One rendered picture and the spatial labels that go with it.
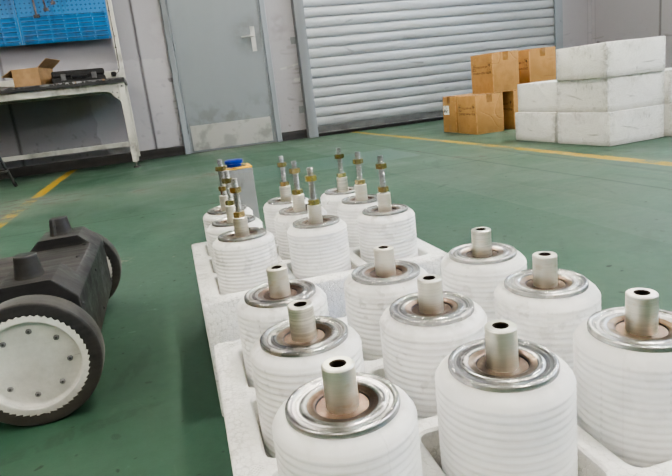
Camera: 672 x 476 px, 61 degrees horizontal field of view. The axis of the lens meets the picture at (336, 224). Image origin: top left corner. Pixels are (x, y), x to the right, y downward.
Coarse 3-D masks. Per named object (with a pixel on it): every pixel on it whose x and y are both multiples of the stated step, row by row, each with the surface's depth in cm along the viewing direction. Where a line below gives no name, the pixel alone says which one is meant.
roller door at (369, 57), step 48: (336, 0) 585; (384, 0) 600; (432, 0) 616; (480, 0) 633; (528, 0) 652; (336, 48) 594; (384, 48) 610; (432, 48) 626; (480, 48) 644; (528, 48) 662; (336, 96) 604; (384, 96) 620; (432, 96) 637
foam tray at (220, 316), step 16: (208, 256) 105; (352, 256) 95; (432, 256) 90; (208, 272) 95; (288, 272) 90; (432, 272) 90; (208, 288) 87; (336, 288) 85; (208, 304) 80; (224, 304) 81; (336, 304) 86; (208, 320) 81; (224, 320) 81; (208, 336) 81; (224, 336) 82
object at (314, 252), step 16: (336, 224) 88; (288, 240) 90; (304, 240) 87; (320, 240) 87; (336, 240) 88; (304, 256) 88; (320, 256) 87; (336, 256) 88; (304, 272) 88; (320, 272) 88; (336, 272) 88
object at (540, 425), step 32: (448, 384) 39; (448, 416) 39; (480, 416) 37; (512, 416) 36; (544, 416) 36; (576, 416) 39; (448, 448) 40; (480, 448) 37; (512, 448) 36; (544, 448) 36; (576, 448) 39
